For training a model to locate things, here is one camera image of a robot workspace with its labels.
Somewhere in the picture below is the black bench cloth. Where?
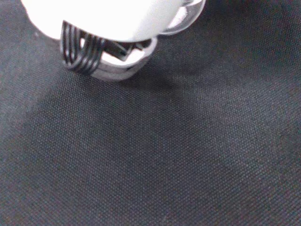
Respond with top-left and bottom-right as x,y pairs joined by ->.
0,0 -> 301,226

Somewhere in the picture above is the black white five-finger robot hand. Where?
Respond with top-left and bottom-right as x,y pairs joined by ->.
20,0 -> 182,82

